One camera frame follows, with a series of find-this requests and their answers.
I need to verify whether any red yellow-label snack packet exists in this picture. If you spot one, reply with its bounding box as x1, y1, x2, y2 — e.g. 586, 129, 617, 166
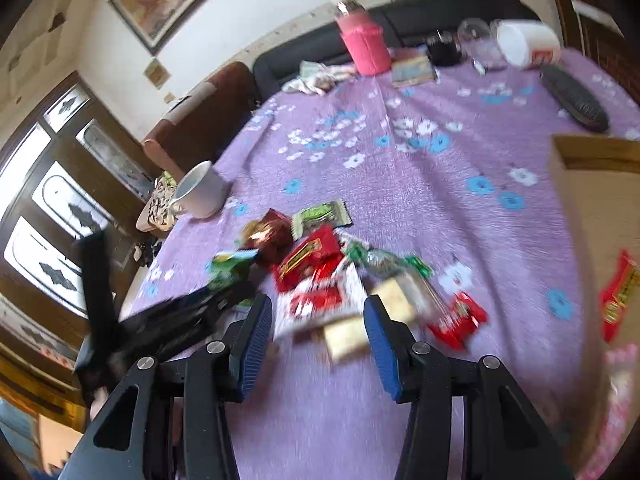
272, 225, 346, 293
599, 249, 640, 345

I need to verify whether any wooden partition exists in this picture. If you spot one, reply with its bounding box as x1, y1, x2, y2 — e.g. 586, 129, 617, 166
542, 0, 640, 106

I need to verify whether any wooden glass-panel door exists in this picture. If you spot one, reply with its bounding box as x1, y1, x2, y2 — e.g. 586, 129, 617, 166
0, 72, 156, 361

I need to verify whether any small black container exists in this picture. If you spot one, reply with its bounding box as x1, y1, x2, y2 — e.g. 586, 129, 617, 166
426, 30, 463, 67

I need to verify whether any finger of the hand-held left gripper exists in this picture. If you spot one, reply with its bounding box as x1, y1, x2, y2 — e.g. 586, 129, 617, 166
80, 230, 121, 351
120, 282, 257, 346

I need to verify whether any white plastic jar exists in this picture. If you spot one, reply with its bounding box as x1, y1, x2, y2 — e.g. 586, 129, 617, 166
495, 20, 563, 70

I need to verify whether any cardboard box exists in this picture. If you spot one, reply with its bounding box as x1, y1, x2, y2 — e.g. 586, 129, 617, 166
547, 134, 640, 480

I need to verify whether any small red snack packet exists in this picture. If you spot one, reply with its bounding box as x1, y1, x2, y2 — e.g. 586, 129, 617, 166
426, 291, 489, 352

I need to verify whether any dark red snack packet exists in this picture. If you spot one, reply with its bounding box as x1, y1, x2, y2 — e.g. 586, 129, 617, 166
242, 208, 293, 266

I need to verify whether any small wall sign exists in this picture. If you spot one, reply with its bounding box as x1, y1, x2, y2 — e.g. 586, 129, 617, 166
144, 57, 172, 90

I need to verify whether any clear glass jar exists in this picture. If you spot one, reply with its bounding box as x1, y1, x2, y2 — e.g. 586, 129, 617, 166
457, 17, 508, 70

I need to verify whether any patterned fabric bag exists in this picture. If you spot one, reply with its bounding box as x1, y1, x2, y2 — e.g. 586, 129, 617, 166
136, 172, 180, 233

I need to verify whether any white cup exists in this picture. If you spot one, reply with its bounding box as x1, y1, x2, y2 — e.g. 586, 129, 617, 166
169, 161, 228, 220

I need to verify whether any black sofa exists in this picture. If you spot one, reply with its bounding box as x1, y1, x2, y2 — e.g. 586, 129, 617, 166
252, 0, 538, 103

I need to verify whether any pink knit-sleeved bottle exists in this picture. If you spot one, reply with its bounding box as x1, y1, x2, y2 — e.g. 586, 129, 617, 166
336, 0, 393, 77

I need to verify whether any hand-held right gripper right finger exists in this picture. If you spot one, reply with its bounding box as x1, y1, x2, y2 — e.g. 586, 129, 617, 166
363, 296, 576, 480

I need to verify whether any green white snack packet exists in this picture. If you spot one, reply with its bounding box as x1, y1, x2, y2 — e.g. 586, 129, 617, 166
291, 199, 352, 240

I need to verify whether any white chair headrest cover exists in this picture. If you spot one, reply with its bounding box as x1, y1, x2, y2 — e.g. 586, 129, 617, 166
167, 81, 216, 126

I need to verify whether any green foil candy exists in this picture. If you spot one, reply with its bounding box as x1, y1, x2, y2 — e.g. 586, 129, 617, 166
345, 241, 433, 281

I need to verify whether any person's left hand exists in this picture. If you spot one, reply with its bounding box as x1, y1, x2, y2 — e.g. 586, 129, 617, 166
90, 387, 110, 423

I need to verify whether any purple floral tablecloth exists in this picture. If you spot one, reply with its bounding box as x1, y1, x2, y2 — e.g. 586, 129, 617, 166
115, 47, 640, 480

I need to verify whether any brown chair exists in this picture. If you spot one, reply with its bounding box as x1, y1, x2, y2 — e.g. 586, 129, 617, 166
141, 62, 256, 181

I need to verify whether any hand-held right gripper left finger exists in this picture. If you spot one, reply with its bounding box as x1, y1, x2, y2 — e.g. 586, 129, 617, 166
60, 293, 273, 480

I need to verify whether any red white snack packet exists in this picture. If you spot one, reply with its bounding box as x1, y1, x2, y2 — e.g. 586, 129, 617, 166
274, 262, 363, 336

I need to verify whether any small booklet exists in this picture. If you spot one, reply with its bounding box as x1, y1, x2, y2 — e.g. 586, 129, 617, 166
391, 50, 437, 87

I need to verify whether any white crumpled cloth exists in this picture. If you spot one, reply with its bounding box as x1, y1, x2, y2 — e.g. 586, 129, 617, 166
282, 60, 358, 96

